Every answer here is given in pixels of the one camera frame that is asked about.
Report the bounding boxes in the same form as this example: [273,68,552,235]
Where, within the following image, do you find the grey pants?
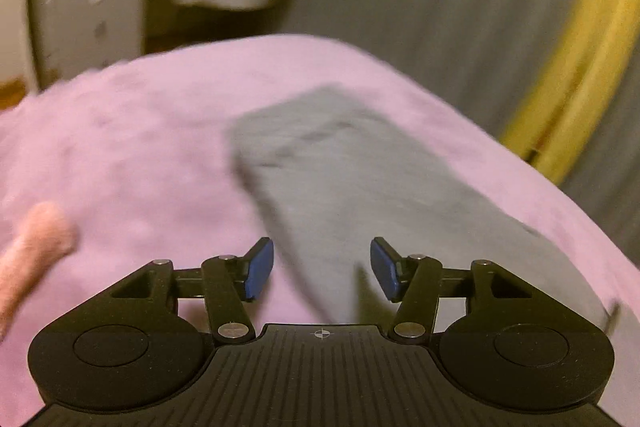
[227,84,618,338]

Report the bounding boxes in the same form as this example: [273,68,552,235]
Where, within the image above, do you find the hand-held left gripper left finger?
[90,237,276,345]

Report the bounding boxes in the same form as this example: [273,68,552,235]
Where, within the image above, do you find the white door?
[0,0,48,110]

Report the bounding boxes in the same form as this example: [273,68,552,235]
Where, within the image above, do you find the pink bed sheet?
[0,34,640,427]

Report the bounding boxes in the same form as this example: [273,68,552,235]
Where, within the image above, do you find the white drawer cabinet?
[42,0,149,82]

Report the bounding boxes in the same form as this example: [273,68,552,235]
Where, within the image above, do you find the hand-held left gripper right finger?
[369,237,547,345]

